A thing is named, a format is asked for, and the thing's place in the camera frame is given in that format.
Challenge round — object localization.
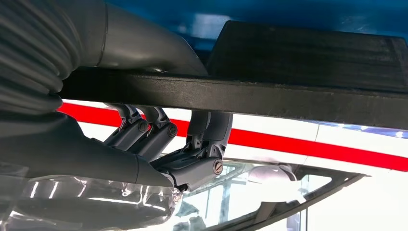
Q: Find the white car with red stripe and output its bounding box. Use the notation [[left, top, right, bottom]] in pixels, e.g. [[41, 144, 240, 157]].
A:
[[56, 99, 408, 231]]

